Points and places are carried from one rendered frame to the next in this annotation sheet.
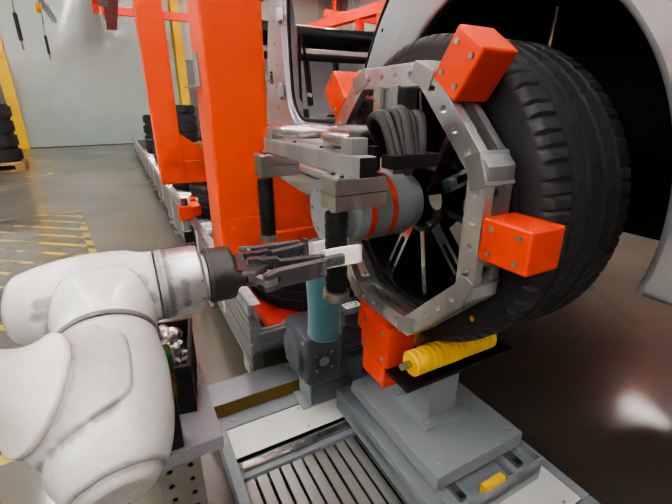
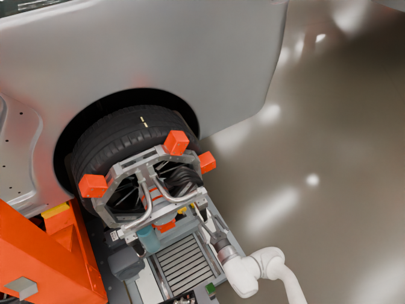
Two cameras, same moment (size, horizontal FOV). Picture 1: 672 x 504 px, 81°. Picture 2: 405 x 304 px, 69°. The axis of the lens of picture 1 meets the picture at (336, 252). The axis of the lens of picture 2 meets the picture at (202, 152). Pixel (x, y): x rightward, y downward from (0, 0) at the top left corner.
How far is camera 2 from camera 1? 1.36 m
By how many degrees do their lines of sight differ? 71
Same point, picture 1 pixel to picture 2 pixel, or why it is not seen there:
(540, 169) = (196, 146)
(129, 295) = (248, 259)
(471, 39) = (184, 142)
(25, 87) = not seen: outside the picture
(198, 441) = not seen: hidden behind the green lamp
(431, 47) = (137, 144)
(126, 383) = (271, 250)
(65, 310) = (257, 271)
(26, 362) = (278, 263)
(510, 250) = (211, 166)
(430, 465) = (189, 219)
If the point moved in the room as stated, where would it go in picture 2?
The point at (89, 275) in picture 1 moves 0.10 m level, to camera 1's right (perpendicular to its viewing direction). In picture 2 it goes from (248, 268) to (245, 243)
